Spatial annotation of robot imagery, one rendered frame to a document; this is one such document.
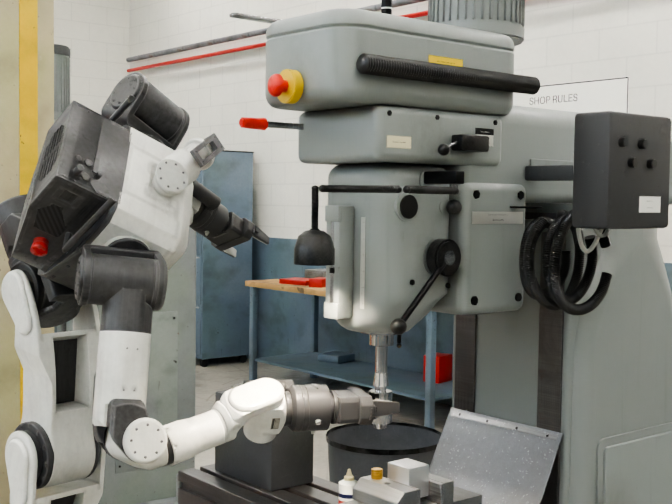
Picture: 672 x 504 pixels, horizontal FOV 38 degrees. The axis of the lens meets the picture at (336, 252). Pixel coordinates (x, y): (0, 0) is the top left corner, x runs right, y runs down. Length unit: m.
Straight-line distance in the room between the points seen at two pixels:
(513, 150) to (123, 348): 0.86
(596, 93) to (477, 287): 4.94
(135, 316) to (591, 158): 0.86
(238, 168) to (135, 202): 7.46
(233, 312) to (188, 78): 2.73
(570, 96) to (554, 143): 4.81
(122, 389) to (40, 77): 1.84
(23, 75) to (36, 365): 1.45
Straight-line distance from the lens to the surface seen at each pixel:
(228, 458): 2.33
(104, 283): 1.76
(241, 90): 9.85
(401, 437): 4.23
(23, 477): 2.19
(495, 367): 2.23
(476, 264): 1.93
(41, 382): 2.17
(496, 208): 1.97
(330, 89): 1.71
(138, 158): 1.93
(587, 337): 2.12
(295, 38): 1.79
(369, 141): 1.76
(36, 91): 3.41
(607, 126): 1.83
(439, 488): 1.91
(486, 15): 2.03
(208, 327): 9.21
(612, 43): 6.78
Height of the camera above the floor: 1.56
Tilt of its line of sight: 3 degrees down
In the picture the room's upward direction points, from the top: 1 degrees clockwise
